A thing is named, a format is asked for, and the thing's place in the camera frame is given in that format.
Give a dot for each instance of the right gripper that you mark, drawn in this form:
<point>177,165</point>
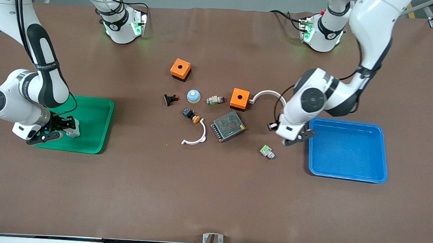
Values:
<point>58,123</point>

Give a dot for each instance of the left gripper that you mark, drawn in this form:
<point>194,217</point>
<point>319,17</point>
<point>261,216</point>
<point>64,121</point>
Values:
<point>274,127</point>

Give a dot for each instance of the white red circuit breaker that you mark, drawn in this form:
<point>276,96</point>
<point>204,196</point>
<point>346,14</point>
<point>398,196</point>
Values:
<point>74,129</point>

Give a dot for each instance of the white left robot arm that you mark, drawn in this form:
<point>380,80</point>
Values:
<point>374,18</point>

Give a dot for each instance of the green plastic tray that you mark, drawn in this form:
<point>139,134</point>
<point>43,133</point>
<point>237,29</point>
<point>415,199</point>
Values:
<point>90,129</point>

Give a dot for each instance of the orange button box black base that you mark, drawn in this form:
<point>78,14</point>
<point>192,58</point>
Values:
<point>240,97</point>
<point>180,67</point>

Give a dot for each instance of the metal mesh power supply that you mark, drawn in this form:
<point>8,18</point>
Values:
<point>228,126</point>

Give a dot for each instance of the blue plastic tray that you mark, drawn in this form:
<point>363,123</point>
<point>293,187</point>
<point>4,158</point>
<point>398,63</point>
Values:
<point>348,154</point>

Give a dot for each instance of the orange mushroom push button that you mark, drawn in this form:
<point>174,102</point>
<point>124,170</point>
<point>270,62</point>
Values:
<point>191,115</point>

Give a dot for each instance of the blue dome button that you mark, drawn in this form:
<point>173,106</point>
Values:
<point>193,96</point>

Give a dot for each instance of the brown table mat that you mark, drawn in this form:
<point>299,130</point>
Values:
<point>212,195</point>

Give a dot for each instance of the green white switch block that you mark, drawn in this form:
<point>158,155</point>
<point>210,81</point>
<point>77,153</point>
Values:
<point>266,151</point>

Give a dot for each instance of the large white curved bracket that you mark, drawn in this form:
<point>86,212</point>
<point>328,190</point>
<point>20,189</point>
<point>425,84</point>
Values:
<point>266,92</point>

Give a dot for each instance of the white green red selector switch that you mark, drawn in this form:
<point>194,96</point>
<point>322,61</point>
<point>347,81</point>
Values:
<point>214,100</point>

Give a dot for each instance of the small white curved bracket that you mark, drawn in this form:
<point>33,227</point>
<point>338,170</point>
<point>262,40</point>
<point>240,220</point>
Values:
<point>204,132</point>

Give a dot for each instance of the black red push switch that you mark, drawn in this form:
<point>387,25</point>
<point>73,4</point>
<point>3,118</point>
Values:
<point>170,99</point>

